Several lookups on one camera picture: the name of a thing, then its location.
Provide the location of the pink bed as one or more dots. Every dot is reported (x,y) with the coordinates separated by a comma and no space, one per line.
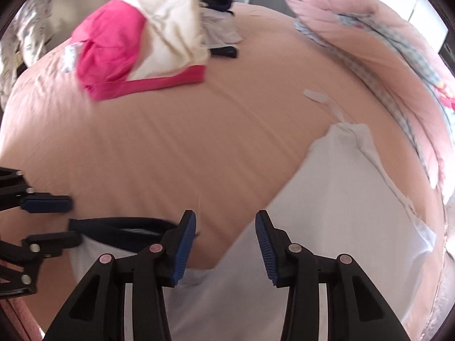
(177,142)

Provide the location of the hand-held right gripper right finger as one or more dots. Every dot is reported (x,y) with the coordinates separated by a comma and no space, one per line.
(266,252)

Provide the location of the black and white clothes pile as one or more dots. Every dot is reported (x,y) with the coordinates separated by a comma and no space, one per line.
(220,35)

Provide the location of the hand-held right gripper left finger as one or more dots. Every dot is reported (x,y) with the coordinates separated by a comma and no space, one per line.
(183,252)

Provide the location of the cream garment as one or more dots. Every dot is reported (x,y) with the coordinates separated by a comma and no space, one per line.
(170,32)

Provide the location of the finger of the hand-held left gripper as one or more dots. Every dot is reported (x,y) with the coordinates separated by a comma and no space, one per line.
(53,241)
(46,204)

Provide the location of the white t-shirt with navy trim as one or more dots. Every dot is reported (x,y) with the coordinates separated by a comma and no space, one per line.
(337,202)

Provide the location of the pink checked quilt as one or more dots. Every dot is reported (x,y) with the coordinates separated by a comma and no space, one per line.
(355,3)

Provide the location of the small printed white cloth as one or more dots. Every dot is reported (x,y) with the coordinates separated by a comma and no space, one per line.
(71,57)

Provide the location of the patterned white cloth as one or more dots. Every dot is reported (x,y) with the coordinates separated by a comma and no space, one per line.
(32,28)

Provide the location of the hot pink garment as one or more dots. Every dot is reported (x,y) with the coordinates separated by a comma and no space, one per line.
(106,42)

